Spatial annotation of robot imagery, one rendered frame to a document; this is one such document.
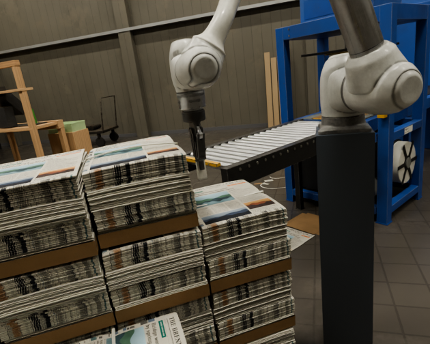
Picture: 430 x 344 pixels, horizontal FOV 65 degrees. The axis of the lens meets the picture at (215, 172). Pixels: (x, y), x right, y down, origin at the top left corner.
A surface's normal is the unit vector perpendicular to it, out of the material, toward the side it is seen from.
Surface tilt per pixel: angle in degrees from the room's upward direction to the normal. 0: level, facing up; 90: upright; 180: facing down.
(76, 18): 90
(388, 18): 90
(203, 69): 97
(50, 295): 90
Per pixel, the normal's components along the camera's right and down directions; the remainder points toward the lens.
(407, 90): 0.32, 0.33
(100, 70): -0.28, 0.31
